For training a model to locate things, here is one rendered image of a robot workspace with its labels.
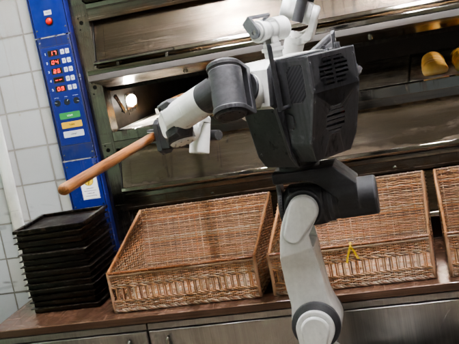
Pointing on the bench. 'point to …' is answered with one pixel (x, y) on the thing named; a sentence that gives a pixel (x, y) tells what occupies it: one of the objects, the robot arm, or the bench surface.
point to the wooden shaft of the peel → (104, 165)
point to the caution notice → (91, 190)
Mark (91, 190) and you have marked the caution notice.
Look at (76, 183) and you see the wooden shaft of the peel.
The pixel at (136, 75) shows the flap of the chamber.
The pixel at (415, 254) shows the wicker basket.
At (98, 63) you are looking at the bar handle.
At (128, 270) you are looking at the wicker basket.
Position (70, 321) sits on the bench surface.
